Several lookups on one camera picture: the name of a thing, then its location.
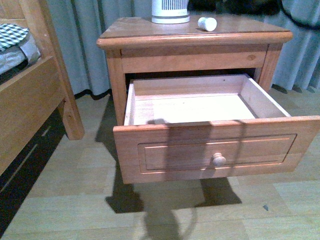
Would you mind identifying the white medicine bottle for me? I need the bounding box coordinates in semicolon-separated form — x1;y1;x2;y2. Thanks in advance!
197;17;218;32

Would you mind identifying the wooden nightstand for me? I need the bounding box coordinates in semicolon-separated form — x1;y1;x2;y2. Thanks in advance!
96;14;294;126

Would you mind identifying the wooden drawer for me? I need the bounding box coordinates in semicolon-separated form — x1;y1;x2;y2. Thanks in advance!
113;74;320;184

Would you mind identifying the grey pleated curtain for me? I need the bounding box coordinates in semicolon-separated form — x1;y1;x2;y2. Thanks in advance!
47;0;320;96

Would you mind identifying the white cylindrical air purifier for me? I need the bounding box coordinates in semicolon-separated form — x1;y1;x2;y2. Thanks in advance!
151;0;190;24

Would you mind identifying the checkered grey bedding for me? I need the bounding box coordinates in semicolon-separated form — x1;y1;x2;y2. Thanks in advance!
0;23;41;74

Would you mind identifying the wooden bed frame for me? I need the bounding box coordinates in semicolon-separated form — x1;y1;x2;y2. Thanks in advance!
0;0;85;173

